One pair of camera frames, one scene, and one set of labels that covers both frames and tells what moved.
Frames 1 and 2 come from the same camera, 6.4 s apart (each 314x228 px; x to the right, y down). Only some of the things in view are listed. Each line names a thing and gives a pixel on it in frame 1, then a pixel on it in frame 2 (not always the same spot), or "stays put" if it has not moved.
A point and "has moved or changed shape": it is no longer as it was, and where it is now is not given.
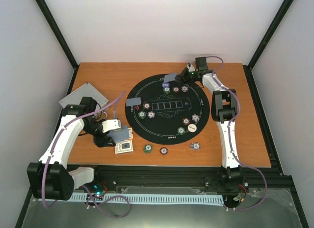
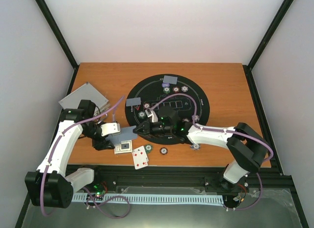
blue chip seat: (195, 117) stays put
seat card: (170, 77) has moved or changed shape
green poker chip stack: (148, 148) stays put
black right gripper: (180, 78) -> (147, 129)
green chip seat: (142, 114) stays put
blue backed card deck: (117, 135) has moved or changed shape
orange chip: (146, 106) stays put
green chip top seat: (166, 90) stays put
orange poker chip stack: (163, 150) stays put
